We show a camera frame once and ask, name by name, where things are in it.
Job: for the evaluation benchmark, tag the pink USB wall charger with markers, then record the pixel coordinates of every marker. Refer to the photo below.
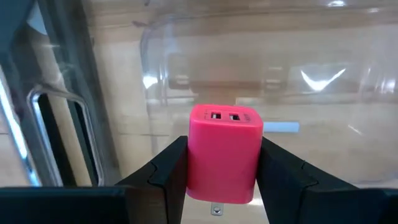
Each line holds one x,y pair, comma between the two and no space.
224,155

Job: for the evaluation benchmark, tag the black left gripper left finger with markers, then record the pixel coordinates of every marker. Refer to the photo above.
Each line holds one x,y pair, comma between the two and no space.
161,186

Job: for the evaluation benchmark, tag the clear plastic bin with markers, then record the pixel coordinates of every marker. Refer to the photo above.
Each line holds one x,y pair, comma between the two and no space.
311,93

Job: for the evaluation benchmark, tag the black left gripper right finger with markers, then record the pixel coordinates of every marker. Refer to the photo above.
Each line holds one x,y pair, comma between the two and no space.
295,193

